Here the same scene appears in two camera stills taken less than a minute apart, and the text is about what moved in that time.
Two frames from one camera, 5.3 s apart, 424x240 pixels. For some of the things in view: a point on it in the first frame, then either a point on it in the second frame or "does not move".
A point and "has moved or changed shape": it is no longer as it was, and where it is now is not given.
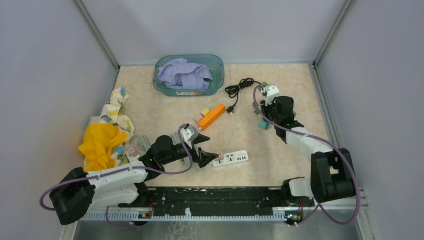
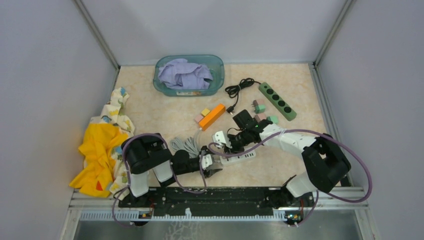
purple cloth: [180, 74] does not move
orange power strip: [208, 120] does not move
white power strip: [231, 158] has moved or changed shape
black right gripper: [265, 108] to [233, 150]
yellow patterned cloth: [103, 148] does not move
